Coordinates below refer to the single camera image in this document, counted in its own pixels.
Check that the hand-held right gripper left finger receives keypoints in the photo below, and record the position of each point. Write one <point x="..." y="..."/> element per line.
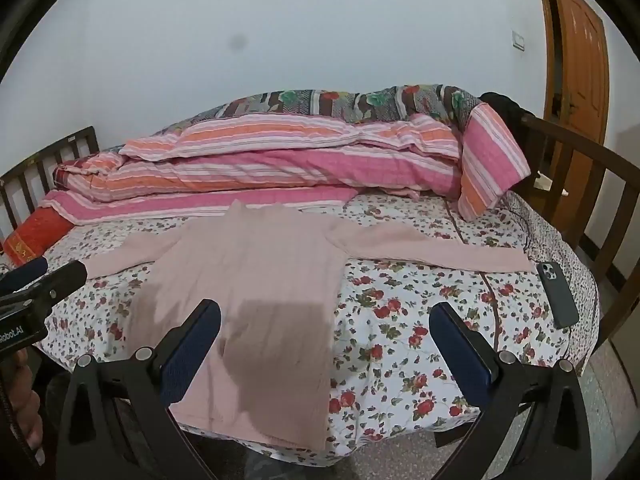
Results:
<point x="192" y="355"/>

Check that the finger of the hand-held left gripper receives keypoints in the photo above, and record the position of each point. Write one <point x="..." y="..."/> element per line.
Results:
<point x="65" y="276"/>
<point x="25" y="272"/>

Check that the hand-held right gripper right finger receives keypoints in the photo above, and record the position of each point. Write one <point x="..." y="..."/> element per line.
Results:
<point x="457" y="355"/>

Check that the pink ribbed sweater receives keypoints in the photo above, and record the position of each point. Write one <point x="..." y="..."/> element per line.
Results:
<point x="250" y="270"/>

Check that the person's left hand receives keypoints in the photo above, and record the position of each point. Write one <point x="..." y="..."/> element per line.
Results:
<point x="27" y="400"/>

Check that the red pillow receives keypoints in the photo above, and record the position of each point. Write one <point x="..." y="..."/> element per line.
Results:
<point x="35" y="235"/>

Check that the bed with floral sheet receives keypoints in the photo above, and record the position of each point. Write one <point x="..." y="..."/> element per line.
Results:
<point x="400" y="320"/>

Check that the dark grey smartphone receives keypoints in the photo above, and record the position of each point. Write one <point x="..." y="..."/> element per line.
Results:
<point x="560" y="295"/>

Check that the dark wooden headboard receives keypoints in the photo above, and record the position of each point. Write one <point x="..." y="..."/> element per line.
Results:
<point x="75" y="142"/>

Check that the pink orange striped quilt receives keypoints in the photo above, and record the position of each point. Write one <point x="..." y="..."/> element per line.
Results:
<point x="275" y="170"/>

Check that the dark wooden footboard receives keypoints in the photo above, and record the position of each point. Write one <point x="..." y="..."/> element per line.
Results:
<point x="590" y="160"/>

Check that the dark clothing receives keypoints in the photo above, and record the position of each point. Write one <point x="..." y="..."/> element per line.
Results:
<point x="505" y="110"/>

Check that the brown wooden door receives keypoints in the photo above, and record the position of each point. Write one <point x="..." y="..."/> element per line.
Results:
<point x="580" y="85"/>

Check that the white wall switch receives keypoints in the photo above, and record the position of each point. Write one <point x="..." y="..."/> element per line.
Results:
<point x="518" y="40"/>

